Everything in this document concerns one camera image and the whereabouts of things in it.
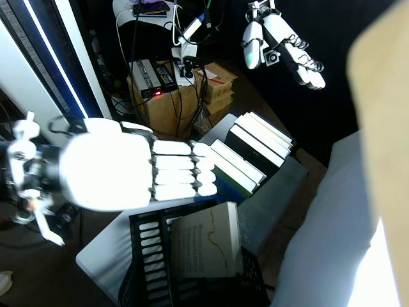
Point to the small cream book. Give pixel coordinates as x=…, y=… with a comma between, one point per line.
x=204, y=240

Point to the large cardboard box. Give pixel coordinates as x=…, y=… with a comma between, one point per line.
x=166, y=115

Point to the black plastic file rack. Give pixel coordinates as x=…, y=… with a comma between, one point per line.
x=153, y=256

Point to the silver power supply unit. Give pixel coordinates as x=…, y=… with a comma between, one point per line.
x=145, y=76

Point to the small mesh bag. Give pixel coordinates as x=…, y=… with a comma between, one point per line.
x=202, y=121

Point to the black charger yellow label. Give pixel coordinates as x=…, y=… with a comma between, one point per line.
x=164, y=76

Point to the white robot body column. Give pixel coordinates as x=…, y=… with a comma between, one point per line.
x=73, y=64

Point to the white power strip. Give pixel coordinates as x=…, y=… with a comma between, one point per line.
x=187, y=82

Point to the small plain cardboard box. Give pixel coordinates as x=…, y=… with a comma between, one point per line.
x=220, y=105

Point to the black plug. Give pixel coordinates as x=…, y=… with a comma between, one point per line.
x=188, y=65

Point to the dark cover white page book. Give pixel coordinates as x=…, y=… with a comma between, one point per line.
x=252, y=156

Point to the cardboard box red label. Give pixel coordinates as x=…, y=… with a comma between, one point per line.
x=220, y=78

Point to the white power adapter cube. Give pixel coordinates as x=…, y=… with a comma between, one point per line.
x=189, y=49

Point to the white round stool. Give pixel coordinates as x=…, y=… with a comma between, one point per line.
x=123, y=14

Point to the cream page book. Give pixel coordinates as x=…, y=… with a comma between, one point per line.
x=263, y=134

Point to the white shoe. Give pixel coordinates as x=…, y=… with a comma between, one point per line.
x=4, y=283

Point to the white usb hub stick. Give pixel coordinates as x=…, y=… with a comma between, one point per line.
x=191, y=25

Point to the white fabric sheet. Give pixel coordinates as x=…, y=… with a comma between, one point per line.
x=319, y=224

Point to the dark curtain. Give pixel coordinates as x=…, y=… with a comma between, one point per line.
x=322, y=105

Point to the beige cardboard panel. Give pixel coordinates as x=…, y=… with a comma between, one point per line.
x=383, y=112

